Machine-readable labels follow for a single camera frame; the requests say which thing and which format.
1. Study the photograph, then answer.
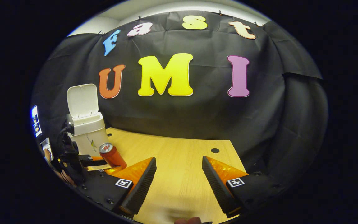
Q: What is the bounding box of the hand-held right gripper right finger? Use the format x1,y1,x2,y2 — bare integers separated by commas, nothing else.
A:
202,156,287,218

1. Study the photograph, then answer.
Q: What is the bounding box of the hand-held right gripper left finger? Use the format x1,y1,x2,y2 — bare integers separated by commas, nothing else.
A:
76,157,157,217

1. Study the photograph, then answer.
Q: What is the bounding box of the red pop can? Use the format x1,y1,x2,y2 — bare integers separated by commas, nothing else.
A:
99,143,127,170

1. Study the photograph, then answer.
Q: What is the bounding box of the white desktop garbage bin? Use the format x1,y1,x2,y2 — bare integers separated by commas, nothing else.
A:
67,83,112,171

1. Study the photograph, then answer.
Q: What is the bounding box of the wooden desktop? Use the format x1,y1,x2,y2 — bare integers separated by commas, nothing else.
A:
86,127,248,224

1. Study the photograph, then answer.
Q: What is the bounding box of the computer monitor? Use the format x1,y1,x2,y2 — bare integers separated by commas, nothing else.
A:
31,106,42,138

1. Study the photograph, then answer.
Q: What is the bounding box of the black backdrop cloth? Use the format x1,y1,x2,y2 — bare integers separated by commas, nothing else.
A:
31,11,328,187

